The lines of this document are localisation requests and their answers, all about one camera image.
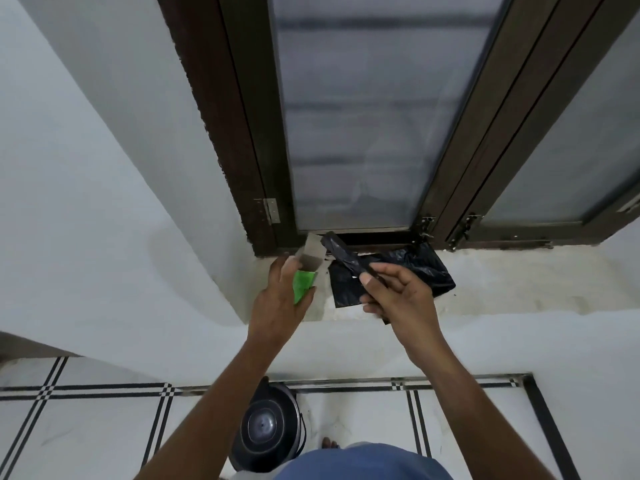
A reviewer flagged person's right hand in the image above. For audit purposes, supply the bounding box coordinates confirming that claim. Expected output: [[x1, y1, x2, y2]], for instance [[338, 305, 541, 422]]
[[359, 262, 442, 353]]

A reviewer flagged person's left hand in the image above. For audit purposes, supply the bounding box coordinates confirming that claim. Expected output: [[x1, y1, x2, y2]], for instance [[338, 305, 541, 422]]
[[247, 254, 318, 348]]

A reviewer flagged black garbage bag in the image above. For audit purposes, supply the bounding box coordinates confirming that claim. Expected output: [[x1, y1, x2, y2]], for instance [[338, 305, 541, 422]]
[[319, 231, 395, 326]]

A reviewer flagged green and grey cardboard packet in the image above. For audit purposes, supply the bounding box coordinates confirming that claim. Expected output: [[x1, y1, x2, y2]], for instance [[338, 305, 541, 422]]
[[292, 232, 329, 306]]

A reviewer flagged person's left forearm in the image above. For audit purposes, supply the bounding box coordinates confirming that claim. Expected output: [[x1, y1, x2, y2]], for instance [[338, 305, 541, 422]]
[[132, 334, 301, 480]]

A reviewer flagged person's right forearm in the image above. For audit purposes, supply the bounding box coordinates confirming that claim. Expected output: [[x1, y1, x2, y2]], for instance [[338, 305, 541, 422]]
[[399, 329, 557, 480]]

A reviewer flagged flat black plastic bag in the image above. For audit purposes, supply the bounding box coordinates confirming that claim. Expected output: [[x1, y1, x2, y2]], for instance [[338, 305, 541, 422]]
[[327, 242, 457, 310]]

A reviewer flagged black round lidded bin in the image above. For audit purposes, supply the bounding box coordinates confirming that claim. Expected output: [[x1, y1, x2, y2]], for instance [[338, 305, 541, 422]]
[[228, 377, 307, 474]]

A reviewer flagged person's blue clothing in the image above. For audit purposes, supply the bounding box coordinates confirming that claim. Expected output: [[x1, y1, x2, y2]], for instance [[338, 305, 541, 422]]
[[271, 443, 454, 480]]

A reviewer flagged frosted glass window sash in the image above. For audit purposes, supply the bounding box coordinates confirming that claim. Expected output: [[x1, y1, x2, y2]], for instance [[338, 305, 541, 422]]
[[442, 0, 640, 247], [217, 0, 568, 248]]

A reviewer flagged dark wooden window frame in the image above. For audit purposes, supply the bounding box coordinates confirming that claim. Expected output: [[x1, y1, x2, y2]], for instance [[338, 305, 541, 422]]
[[154, 0, 640, 257]]

